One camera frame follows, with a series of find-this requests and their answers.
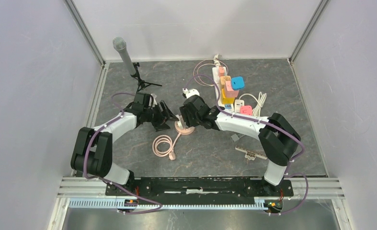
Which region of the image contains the beige comb strip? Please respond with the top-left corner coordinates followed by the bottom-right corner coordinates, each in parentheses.
top-left (235, 146), bottom-right (267, 161)

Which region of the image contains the pink cube socket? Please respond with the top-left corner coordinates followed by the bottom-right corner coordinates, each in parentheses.
top-left (223, 80), bottom-right (239, 98)

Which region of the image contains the white power strip cable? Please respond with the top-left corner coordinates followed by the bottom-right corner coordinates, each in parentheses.
top-left (239, 92), bottom-right (268, 117)

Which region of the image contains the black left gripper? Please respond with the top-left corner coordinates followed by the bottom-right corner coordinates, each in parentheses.
top-left (144, 100), bottom-right (179, 132)

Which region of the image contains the small white power strip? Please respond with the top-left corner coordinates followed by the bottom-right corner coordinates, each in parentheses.
top-left (233, 99), bottom-right (245, 113)

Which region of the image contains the pink red plug adapter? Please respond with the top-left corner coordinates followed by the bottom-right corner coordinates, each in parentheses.
top-left (240, 105), bottom-right (253, 115)

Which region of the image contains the long white power strip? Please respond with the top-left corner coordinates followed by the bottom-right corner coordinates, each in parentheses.
top-left (212, 67), bottom-right (234, 113)

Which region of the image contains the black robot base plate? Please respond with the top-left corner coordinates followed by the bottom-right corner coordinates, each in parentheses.
top-left (105, 176), bottom-right (294, 206)

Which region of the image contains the grey plastic clip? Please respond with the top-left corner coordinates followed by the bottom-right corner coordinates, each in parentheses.
top-left (231, 134), bottom-right (244, 142)

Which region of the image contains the tan patterned cube socket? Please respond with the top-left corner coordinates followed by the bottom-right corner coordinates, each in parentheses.
top-left (220, 76), bottom-right (231, 87)

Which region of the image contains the small salmon plug adapter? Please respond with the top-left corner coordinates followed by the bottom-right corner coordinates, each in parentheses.
top-left (218, 67), bottom-right (226, 77)

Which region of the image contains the round pink power socket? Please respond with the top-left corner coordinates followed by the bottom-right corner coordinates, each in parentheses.
top-left (174, 115), bottom-right (195, 136)

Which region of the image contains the pink coiled socket cable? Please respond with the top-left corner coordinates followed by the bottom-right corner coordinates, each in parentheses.
top-left (152, 132), bottom-right (183, 161)

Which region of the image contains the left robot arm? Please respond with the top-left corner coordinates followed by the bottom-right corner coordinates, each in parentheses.
top-left (70, 92), bottom-right (179, 195)

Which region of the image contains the grey microphone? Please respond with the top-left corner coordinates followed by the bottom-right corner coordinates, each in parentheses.
top-left (113, 37), bottom-right (137, 77)

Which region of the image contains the light blue plug adapter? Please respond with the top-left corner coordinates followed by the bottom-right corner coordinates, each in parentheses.
top-left (231, 76), bottom-right (245, 91)

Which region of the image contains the yellow cube socket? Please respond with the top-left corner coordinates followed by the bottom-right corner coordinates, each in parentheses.
top-left (221, 89), bottom-right (235, 105)

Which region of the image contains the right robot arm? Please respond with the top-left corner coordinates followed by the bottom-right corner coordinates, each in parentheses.
top-left (180, 95), bottom-right (304, 196)

